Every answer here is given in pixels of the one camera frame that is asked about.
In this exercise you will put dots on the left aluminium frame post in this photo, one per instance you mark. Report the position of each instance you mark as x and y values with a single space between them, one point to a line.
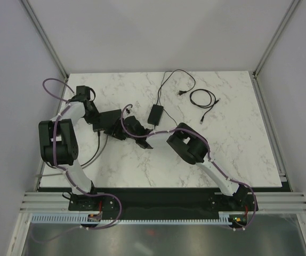
44 37

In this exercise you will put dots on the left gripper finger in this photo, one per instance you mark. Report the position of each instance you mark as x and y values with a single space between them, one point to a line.
90 121
96 119

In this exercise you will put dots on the white slotted cable duct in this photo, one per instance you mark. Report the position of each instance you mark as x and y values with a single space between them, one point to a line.
89 219

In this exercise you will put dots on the black network switch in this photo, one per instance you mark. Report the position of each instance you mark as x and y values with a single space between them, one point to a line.
108 119

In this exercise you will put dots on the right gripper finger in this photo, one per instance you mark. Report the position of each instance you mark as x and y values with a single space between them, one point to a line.
116 127
120 135

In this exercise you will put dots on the right aluminium frame post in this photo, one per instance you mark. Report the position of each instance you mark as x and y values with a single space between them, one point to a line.
276 36

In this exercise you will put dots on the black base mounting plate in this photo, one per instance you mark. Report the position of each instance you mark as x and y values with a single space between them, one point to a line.
158 203

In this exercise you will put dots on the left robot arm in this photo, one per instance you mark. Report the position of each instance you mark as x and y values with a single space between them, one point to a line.
58 143

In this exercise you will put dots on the aluminium frame post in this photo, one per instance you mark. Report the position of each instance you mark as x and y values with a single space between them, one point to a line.
276 36
44 37

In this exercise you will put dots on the black power adapter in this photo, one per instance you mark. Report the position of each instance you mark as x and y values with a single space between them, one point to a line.
155 115

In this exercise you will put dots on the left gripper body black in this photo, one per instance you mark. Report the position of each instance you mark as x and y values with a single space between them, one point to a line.
90 114

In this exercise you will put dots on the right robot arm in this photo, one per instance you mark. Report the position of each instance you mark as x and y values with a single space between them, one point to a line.
190 146

